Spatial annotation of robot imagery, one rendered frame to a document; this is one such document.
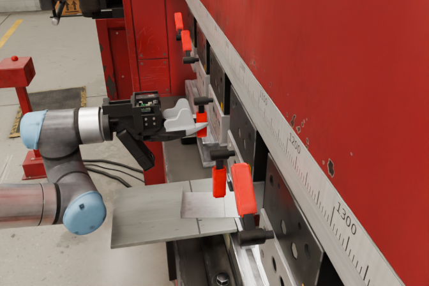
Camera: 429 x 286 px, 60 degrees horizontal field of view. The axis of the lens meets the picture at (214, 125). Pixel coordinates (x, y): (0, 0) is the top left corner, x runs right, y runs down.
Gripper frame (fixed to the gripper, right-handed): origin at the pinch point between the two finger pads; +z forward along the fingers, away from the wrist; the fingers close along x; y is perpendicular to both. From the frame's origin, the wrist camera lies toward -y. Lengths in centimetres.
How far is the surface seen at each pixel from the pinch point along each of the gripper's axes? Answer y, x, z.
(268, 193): 10.6, -36.1, 2.9
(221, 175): 1.9, -20.9, 0.4
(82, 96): -117, 279, -78
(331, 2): 34, -44, 3
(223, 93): 11.2, -9.0, 2.9
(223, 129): 4.0, -9.5, 2.9
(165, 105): -31, 72, -5
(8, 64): -39, 157, -92
